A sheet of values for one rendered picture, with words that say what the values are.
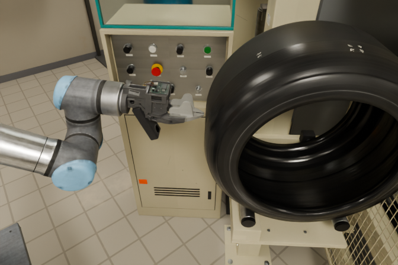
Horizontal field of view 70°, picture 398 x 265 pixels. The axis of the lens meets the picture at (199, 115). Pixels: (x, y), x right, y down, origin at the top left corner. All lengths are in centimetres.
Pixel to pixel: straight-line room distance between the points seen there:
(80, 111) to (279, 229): 73
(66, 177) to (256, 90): 47
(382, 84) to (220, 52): 77
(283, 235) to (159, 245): 104
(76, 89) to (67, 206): 157
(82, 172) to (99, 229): 138
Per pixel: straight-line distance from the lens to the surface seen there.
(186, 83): 136
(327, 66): 62
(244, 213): 93
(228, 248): 191
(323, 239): 108
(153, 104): 73
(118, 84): 75
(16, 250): 141
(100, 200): 221
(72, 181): 73
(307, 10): 95
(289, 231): 107
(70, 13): 401
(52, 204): 232
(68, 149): 73
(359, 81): 64
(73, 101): 77
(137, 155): 163
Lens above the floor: 168
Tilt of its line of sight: 36 degrees down
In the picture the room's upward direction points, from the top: straight up
